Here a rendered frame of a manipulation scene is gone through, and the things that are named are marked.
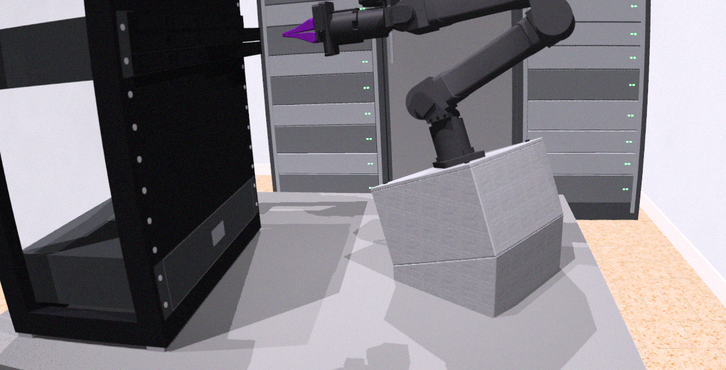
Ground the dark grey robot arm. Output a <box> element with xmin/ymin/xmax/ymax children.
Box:
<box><xmin>331</xmin><ymin>0</ymin><xmax>575</xmax><ymax>169</ymax></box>

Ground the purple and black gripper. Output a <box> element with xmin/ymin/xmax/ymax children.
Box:
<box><xmin>282</xmin><ymin>1</ymin><xmax>363</xmax><ymax>57</ymax></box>

